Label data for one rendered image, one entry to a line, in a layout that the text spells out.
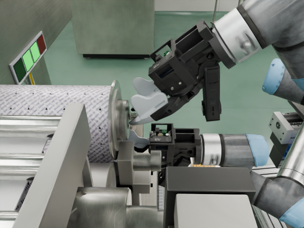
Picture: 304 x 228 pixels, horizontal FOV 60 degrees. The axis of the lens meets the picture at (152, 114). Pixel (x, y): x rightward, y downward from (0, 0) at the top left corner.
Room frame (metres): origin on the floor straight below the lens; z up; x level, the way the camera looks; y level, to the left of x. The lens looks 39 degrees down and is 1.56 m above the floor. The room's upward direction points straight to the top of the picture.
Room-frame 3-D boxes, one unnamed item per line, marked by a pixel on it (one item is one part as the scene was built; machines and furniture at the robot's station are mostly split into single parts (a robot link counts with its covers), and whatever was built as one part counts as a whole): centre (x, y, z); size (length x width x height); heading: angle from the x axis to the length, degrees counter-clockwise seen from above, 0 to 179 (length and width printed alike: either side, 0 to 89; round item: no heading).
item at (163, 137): (0.44, -0.05, 1.12); 0.12 x 0.08 x 0.09; 89
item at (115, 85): (0.38, 0.07, 1.25); 0.15 x 0.01 x 0.15; 179
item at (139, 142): (0.46, 0.05, 1.11); 0.09 x 0.03 x 0.06; 80
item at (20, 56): (0.77, 0.39, 1.18); 0.25 x 0.01 x 0.07; 179
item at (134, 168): (0.34, 0.03, 1.05); 0.06 x 0.05 x 0.31; 89
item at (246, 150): (0.43, -0.21, 1.11); 0.11 x 0.08 x 0.09; 89
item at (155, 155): (0.34, -0.01, 1.18); 0.04 x 0.02 x 0.04; 179
